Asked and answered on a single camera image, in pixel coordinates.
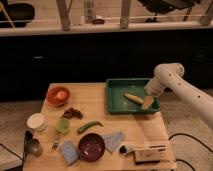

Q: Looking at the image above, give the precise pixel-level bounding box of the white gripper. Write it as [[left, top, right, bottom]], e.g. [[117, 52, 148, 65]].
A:
[[141, 78, 164, 110]]

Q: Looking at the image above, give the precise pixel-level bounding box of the yellow banana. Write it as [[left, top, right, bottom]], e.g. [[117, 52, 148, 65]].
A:
[[124, 93, 144, 104]]

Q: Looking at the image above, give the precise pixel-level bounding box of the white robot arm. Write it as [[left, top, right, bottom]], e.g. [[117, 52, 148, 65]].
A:
[[145, 63, 213, 130]]

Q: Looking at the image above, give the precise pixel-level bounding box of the green plastic tray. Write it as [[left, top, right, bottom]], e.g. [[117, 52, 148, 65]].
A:
[[106, 78, 160, 114]]

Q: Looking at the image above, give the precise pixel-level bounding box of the wooden block brush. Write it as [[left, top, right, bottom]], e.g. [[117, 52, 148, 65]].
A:
[[133, 147, 169, 165]]

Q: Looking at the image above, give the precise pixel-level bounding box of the black white small object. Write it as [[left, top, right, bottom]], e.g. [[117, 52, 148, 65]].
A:
[[119, 145, 133, 155]]

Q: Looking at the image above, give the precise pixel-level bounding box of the grey folded cloth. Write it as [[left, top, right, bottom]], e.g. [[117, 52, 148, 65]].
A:
[[102, 132, 125, 153]]

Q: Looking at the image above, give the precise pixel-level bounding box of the dark purple bowl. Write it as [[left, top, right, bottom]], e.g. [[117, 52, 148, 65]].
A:
[[78, 133, 105, 162]]

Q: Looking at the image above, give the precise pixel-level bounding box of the green cucumber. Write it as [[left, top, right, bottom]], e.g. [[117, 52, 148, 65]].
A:
[[77, 121, 103, 134]]

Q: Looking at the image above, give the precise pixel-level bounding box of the egg in bowl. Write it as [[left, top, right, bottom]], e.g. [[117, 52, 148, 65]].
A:
[[56, 91, 66, 100]]

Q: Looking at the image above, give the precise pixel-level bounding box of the green plastic cup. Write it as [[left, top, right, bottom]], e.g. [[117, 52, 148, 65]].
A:
[[55, 117, 69, 134]]

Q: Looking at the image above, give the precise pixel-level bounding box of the orange bowl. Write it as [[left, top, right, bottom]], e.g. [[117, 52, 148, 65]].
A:
[[46, 86, 70, 107]]

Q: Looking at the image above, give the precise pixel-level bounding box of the blue sponge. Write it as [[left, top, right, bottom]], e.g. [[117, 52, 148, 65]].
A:
[[59, 141, 79, 165]]

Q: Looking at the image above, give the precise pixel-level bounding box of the metal fork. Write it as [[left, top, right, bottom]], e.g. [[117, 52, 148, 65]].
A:
[[51, 133, 60, 151]]

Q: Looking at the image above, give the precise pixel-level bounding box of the metal cup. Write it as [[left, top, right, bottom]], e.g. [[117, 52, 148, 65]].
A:
[[24, 131, 43, 157]]

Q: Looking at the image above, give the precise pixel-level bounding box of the black office chair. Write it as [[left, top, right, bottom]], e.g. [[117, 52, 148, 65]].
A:
[[0, 0, 35, 28]]

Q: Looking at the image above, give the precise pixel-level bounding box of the black cable on floor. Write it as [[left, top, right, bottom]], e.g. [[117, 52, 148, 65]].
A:
[[167, 132, 213, 171]]

